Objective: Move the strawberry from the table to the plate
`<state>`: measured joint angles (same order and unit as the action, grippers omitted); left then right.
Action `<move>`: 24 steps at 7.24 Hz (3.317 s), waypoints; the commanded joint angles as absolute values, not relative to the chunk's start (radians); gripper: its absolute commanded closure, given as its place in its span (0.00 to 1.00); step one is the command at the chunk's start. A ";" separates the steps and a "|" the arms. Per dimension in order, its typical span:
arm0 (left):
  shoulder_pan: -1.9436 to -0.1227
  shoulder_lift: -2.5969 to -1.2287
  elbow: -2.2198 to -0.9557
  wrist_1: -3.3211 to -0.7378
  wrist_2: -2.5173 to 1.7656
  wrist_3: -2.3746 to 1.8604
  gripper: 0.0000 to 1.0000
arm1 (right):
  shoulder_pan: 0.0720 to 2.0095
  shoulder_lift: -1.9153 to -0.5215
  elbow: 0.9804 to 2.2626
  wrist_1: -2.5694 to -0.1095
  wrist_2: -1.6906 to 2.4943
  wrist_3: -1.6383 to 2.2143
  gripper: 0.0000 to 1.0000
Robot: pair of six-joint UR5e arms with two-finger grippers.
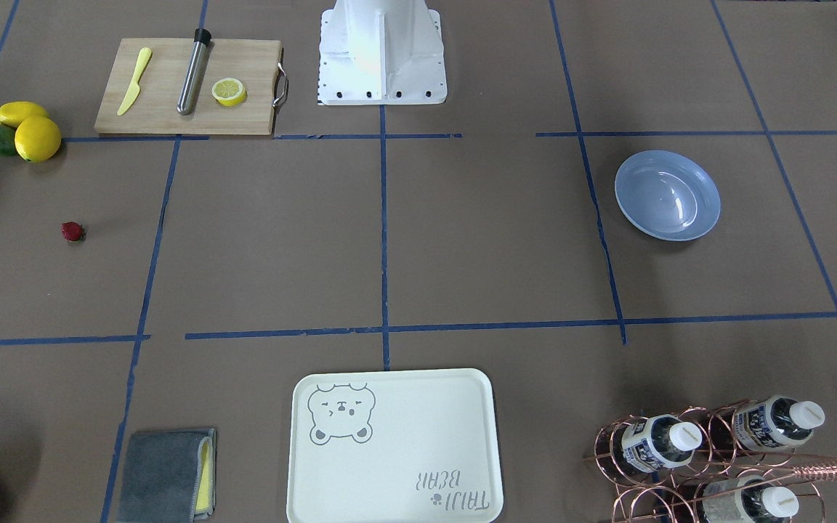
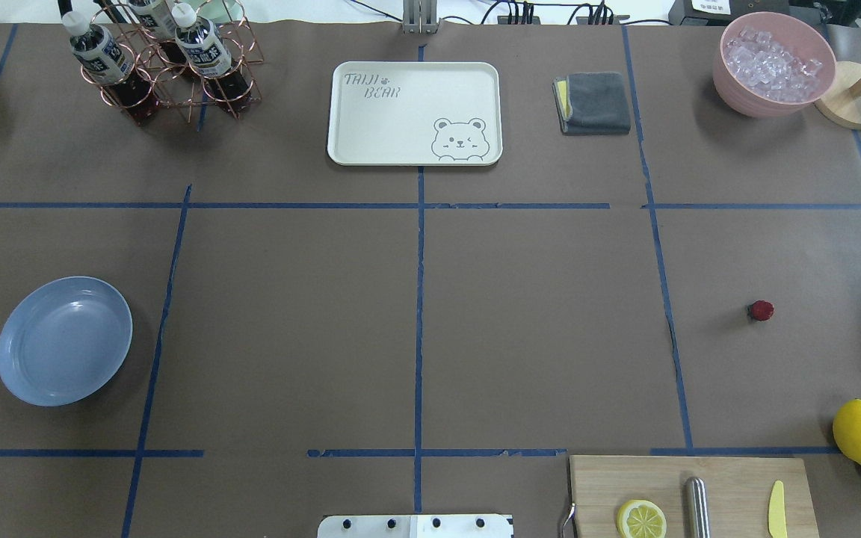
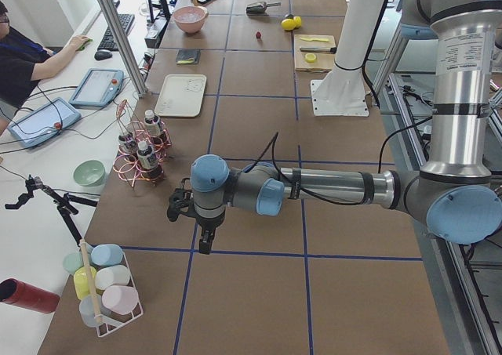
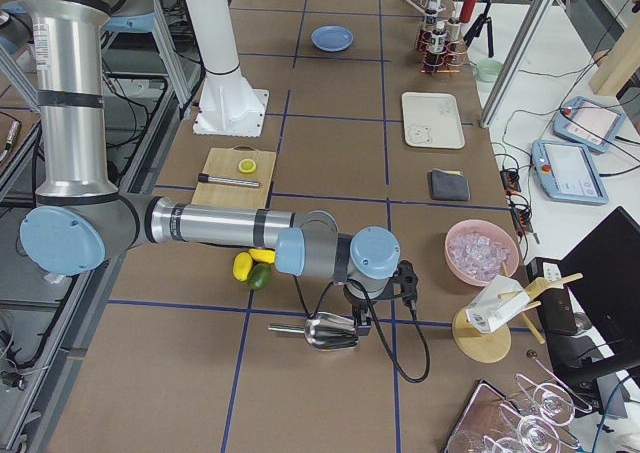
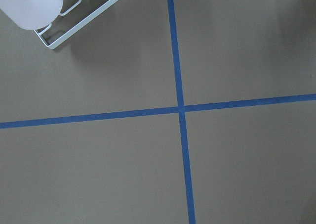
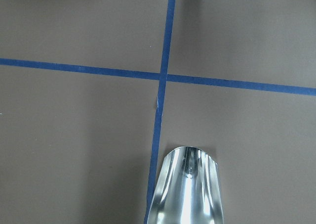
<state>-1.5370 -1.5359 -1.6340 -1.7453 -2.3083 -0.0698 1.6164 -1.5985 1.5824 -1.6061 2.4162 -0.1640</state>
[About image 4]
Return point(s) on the white bear tray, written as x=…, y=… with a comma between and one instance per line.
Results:
x=431, y=120

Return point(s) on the yellow lemon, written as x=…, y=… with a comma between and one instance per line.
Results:
x=242, y=266
x=262, y=255

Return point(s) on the green lime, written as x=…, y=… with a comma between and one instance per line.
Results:
x=259, y=276

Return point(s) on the copper wire bottle rack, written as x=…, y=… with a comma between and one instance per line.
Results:
x=455, y=52

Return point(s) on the pink bowl of ice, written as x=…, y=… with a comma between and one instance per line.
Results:
x=476, y=251

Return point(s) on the dark drink bottle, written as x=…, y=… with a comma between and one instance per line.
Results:
x=430, y=19
x=437, y=44

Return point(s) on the wooden cup stand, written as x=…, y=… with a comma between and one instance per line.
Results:
x=481, y=330

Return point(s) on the black monitor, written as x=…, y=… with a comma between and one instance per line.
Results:
x=608, y=293

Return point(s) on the lemon half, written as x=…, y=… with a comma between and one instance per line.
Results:
x=247, y=166

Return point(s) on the metal ice scoop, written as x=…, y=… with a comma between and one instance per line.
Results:
x=325, y=332

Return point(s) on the grey folded cloth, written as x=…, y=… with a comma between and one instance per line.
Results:
x=448, y=186

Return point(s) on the silver black knife handle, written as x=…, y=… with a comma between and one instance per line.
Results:
x=228, y=181

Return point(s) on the blue teach pendant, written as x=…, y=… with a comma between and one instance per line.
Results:
x=567, y=173
x=587, y=122

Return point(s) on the blue teach pendant near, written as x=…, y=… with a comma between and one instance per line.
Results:
x=567, y=173

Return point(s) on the aluminium frame post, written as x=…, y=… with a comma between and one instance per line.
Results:
x=532, y=20

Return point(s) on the wooden cutting board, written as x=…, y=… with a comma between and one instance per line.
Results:
x=238, y=177

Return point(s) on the blue teach pendant far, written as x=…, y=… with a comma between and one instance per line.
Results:
x=587, y=122

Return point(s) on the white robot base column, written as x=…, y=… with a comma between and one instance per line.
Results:
x=228, y=105

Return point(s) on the blue plate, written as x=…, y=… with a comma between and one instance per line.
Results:
x=332, y=38

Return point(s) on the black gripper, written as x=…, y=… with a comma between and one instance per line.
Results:
x=358, y=303

